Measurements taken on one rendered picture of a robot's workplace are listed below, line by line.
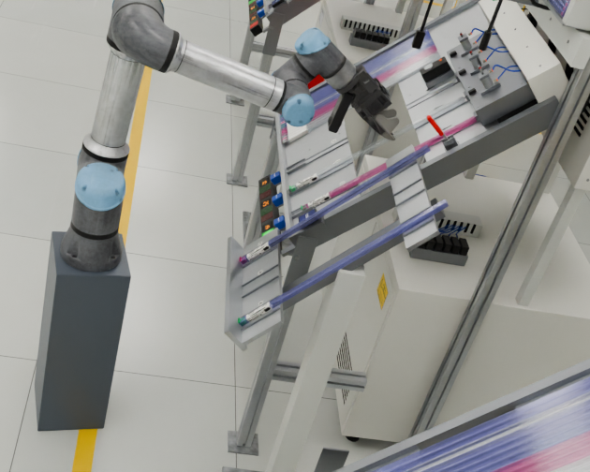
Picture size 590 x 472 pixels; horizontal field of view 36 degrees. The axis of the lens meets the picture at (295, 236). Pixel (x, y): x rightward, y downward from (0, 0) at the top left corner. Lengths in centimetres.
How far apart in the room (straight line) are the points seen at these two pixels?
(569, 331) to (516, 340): 15
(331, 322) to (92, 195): 63
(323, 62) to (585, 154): 67
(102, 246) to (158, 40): 54
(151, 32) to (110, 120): 31
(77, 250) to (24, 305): 76
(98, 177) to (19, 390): 79
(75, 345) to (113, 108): 62
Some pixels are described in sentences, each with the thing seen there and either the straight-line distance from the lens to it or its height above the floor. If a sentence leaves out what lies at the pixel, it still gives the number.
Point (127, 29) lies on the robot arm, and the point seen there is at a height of 116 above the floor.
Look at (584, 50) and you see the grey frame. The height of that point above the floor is 135.
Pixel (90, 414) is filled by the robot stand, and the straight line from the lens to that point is 259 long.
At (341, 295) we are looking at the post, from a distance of 199.
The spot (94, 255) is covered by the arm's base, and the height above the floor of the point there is 60.
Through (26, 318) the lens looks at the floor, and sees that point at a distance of 295.
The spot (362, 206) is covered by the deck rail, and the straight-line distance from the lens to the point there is 220.
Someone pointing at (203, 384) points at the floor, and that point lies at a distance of 282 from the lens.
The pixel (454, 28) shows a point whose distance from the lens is 269.
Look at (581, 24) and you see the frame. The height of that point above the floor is 140.
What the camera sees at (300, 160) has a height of 76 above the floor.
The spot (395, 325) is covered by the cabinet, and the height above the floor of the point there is 50.
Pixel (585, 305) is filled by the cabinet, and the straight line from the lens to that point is 263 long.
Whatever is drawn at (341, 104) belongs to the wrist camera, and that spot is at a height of 101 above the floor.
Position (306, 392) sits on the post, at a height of 48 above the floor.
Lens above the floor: 195
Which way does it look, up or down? 33 degrees down
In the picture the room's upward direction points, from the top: 17 degrees clockwise
